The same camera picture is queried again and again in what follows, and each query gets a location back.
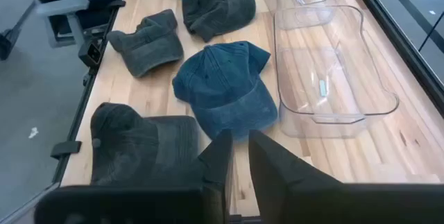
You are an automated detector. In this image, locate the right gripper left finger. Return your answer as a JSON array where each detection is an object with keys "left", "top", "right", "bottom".
[{"left": 34, "top": 129, "right": 234, "bottom": 224}]

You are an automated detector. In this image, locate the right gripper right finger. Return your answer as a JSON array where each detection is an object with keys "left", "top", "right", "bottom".
[{"left": 248, "top": 129, "right": 444, "bottom": 224}]

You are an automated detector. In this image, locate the black cap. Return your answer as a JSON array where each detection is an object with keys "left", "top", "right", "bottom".
[{"left": 89, "top": 101, "right": 212, "bottom": 187}]

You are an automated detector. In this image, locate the blue denim cap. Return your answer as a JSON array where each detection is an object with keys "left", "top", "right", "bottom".
[{"left": 171, "top": 40, "right": 280, "bottom": 141}]

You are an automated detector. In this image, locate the grey washed cap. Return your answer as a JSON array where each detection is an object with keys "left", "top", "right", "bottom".
[{"left": 105, "top": 8, "right": 185, "bottom": 78}]

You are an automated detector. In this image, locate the dark grey cap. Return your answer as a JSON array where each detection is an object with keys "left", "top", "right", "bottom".
[{"left": 181, "top": 0, "right": 257, "bottom": 43}]

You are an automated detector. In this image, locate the grey metal stand foot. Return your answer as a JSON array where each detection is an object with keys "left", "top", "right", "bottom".
[{"left": 34, "top": 0, "right": 92, "bottom": 49}]

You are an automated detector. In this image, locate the black table-level camera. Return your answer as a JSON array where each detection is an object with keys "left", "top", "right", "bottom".
[{"left": 78, "top": 38, "right": 105, "bottom": 68}]

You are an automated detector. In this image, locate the black aluminium table frame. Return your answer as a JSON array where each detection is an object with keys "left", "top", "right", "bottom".
[{"left": 50, "top": 0, "right": 444, "bottom": 187}]

